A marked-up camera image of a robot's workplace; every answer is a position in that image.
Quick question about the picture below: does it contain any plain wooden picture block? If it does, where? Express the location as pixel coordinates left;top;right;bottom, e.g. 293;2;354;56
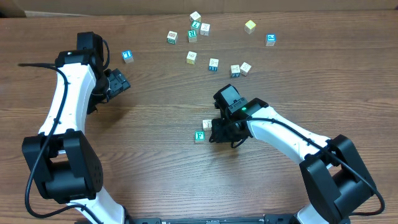
202;119;212;131

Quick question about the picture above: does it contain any green F letter block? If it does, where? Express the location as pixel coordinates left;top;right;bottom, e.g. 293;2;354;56
195;131;205;143

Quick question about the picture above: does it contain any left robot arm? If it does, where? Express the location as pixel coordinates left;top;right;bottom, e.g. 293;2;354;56
22;32;133;223

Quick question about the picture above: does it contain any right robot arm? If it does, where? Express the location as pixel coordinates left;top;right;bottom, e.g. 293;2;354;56
209;85;385;223

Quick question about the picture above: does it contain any blue top letter block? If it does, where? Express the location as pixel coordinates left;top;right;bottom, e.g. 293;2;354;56
122;50;134;63

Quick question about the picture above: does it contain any blue bottom wooden block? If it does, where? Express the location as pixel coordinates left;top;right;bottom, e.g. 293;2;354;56
230;65;241;78

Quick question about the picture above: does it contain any plain tilted wooden block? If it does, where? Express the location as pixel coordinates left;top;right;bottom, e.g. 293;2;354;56
240;62;252;76

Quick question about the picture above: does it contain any blue side wooden block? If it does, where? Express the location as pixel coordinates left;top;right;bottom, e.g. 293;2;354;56
208;58;219;72

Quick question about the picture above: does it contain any green side B block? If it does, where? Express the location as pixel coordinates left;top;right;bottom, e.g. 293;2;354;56
167;30;178;45

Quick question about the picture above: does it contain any yellow side wooden block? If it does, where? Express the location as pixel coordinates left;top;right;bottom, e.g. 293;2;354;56
186;51;197;65

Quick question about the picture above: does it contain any green R letter block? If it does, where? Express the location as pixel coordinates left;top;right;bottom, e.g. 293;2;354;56
187;30;197;43

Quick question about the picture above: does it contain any green L letter block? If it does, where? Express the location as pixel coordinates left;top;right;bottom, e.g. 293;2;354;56
190;21;201;32

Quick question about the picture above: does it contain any wooden X block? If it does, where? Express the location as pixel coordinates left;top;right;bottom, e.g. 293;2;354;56
200;23;210;36

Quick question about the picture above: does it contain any top plain wooden block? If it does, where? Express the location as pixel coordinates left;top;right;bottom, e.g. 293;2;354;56
190;11;201;22

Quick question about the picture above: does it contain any blue P letter block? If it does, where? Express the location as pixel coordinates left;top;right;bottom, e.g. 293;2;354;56
265;34;276;47

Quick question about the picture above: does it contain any yellow top block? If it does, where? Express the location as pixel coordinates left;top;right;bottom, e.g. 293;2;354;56
244;20;256;34

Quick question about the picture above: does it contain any cardboard strip at back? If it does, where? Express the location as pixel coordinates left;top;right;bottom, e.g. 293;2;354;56
1;0;397;17

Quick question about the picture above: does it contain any right black cable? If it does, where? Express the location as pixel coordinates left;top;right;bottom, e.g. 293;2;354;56
208;116;386;217

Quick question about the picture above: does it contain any black cable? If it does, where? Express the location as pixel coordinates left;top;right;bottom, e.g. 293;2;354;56
208;116;386;217
18;39;111;224

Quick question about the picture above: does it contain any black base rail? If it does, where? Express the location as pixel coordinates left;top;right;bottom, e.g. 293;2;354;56
74;213;351;224

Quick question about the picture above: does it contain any left black cable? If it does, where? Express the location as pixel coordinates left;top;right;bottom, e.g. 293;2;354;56
18;39;111;224

